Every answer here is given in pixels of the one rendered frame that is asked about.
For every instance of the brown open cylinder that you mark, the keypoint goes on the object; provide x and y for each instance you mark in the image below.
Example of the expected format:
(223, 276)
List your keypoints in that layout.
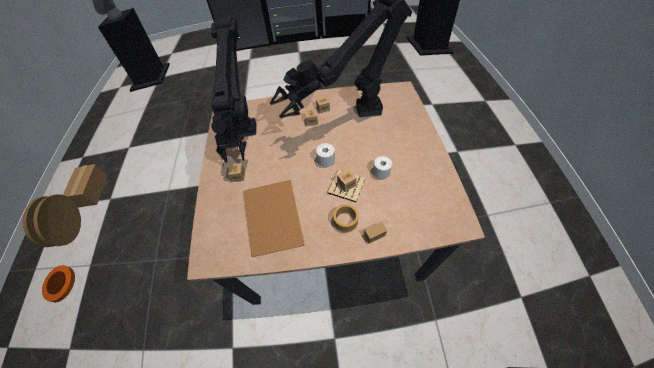
(345, 209)

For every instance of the small square wooden pallet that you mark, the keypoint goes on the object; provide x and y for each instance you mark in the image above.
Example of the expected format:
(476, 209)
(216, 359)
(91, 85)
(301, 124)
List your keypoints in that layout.
(350, 191)

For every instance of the brown cardboard carton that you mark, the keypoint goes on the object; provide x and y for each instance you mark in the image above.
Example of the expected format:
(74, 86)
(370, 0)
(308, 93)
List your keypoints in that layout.
(311, 117)

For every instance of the tan rectangular block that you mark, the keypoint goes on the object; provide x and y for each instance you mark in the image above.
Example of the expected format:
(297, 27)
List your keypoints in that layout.
(375, 232)

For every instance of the tan cardboard carton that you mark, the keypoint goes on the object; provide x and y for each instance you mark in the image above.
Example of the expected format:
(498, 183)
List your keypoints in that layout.
(324, 104)
(346, 180)
(236, 172)

